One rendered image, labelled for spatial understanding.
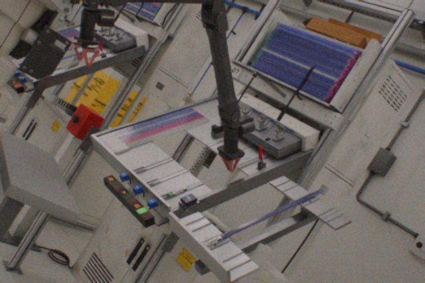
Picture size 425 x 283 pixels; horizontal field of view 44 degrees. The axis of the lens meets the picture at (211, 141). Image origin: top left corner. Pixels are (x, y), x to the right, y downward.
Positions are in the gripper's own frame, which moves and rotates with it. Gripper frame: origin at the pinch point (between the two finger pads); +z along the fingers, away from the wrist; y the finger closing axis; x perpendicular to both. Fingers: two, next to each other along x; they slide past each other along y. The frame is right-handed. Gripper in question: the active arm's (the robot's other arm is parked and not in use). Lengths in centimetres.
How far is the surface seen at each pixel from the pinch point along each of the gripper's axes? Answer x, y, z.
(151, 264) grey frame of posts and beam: 46, -13, 15
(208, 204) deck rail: 18.0, -9.9, 3.3
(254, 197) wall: -112, 117, 132
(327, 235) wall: -118, 45, 125
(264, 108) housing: -36.7, 22.4, -7.0
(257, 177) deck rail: -5.5, -9.9, 1.0
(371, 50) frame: -64, -12, -38
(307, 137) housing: -33.8, -8.0, -6.6
